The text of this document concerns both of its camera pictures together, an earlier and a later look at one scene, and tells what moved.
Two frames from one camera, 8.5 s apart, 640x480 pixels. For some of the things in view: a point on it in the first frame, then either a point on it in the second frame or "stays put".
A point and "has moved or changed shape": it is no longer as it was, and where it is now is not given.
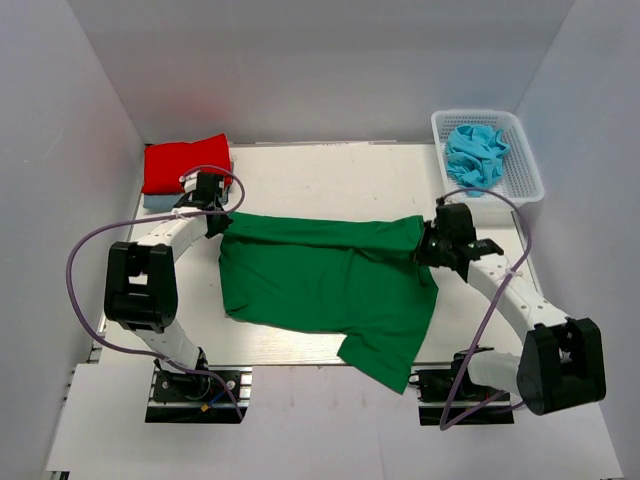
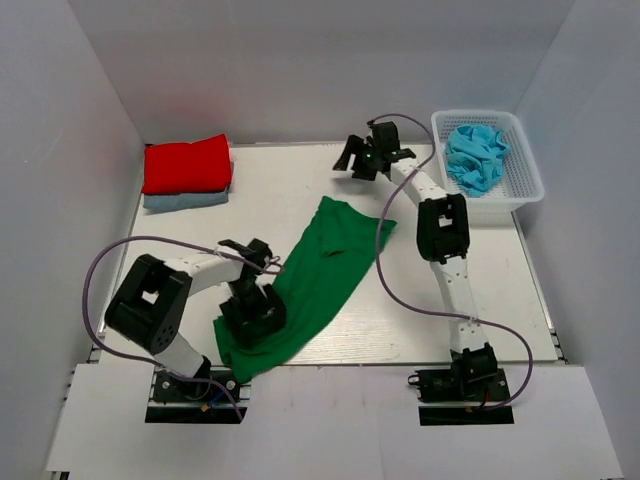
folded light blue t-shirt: [161, 202] stays put
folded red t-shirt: [165, 164] stays put
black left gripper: [225, 221] → [269, 304]
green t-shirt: [355, 276] has moved or changed shape
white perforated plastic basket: [488, 151] stays put
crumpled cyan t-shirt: [474, 157] stays put
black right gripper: [422, 255] → [352, 147]
